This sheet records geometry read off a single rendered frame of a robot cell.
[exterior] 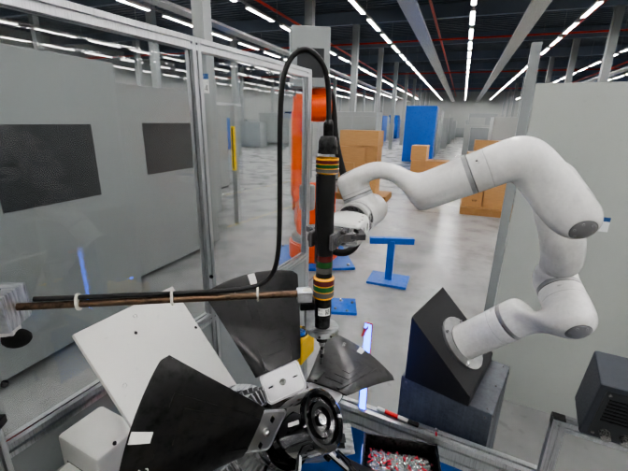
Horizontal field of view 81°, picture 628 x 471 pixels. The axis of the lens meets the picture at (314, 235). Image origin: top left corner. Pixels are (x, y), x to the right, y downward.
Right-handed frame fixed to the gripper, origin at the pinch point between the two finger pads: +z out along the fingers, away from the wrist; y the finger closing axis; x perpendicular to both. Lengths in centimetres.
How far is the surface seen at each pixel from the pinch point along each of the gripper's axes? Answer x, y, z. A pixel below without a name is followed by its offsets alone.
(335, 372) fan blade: -37.8, -0.1, -9.1
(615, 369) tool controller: -32, -61, -34
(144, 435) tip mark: -21.9, 11.6, 36.1
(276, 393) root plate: -32.9, 6.0, 9.1
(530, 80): 45, -38, -178
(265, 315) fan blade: -20.3, 13.7, 1.1
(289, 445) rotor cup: -37.2, -0.9, 15.5
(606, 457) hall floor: -156, -109, -156
